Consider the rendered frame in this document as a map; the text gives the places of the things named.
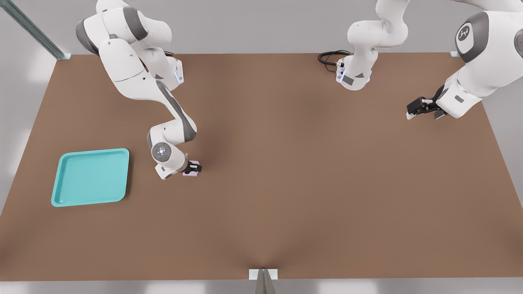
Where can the pale blue-green tray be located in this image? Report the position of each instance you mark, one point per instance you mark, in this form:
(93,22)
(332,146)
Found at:
(90,177)

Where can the pale lilac phone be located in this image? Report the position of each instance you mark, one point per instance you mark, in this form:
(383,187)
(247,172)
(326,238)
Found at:
(193,173)

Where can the silver frame post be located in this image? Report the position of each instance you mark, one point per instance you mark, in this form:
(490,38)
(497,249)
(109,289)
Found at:
(264,281)
(454,54)
(32,28)

